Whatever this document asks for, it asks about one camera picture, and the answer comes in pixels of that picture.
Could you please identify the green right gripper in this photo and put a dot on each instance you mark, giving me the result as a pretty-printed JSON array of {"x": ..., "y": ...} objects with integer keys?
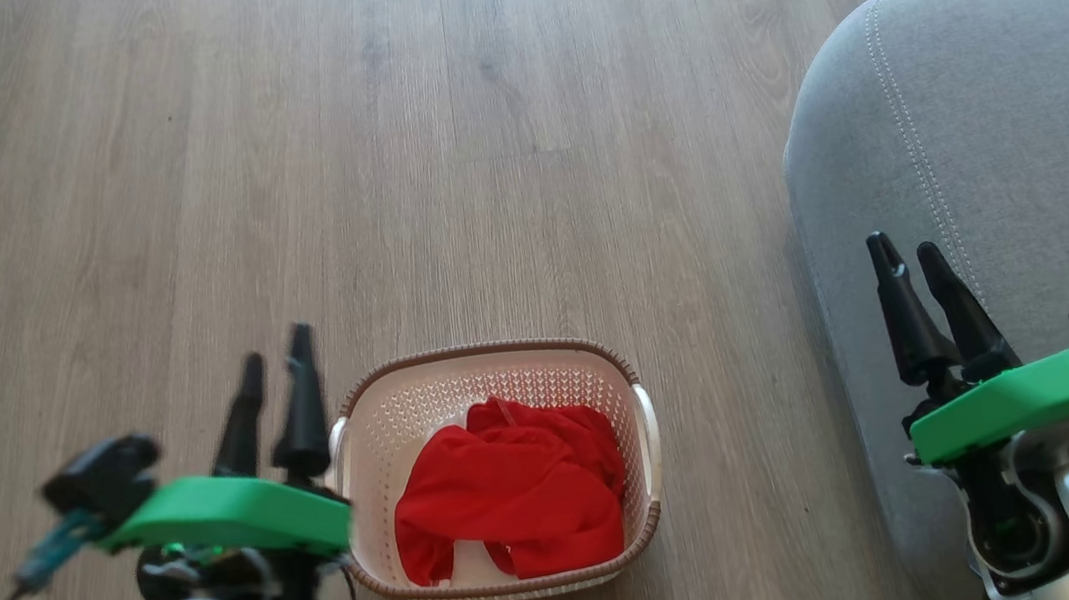
[{"x": 1029, "y": 400}]

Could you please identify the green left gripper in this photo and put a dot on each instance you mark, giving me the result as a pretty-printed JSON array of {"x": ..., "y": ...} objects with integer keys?
[{"x": 226, "y": 511}]

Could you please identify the red cloth garment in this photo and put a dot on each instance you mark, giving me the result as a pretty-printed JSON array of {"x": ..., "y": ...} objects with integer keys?
[{"x": 515, "y": 483}]

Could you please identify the grey fabric sofa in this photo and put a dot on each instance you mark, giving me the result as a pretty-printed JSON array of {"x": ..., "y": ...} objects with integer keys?
[{"x": 999, "y": 136}]

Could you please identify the white perforated laundry basket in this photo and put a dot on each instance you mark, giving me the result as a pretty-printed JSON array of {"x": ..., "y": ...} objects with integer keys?
[{"x": 464, "y": 388}]

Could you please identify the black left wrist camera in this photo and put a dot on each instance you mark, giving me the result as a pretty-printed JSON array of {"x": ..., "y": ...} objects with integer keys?
[{"x": 102, "y": 475}]

